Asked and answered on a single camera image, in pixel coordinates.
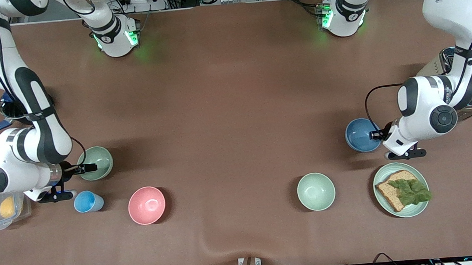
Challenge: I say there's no mint green plate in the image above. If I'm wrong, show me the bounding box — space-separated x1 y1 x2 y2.
371 160 431 220

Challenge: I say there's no green lettuce leaf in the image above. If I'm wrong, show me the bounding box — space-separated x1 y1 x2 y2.
387 176 433 207

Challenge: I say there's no pink bowl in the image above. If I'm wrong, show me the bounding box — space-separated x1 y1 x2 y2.
127 185 168 226

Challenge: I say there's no sage green bowl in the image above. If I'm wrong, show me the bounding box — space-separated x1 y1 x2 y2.
76 145 115 182

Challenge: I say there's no glass lid blue knob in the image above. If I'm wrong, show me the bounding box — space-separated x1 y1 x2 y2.
0 93 29 121

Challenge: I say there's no pale mint green bowl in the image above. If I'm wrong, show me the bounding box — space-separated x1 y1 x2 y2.
296 171 337 213

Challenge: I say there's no blue bowl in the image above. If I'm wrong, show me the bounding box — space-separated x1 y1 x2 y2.
344 116 385 154

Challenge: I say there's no light blue cup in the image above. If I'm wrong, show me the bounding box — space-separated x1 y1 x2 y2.
73 189 105 214

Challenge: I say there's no yellow lemon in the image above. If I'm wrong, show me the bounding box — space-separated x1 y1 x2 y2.
0 195 17 219

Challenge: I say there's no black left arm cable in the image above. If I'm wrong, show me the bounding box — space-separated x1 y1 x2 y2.
363 83 407 133

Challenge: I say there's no brown table cover mat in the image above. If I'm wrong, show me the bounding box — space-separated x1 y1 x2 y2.
0 0 472 265

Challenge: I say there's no brown bread slice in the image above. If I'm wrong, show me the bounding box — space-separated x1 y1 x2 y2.
374 169 422 214

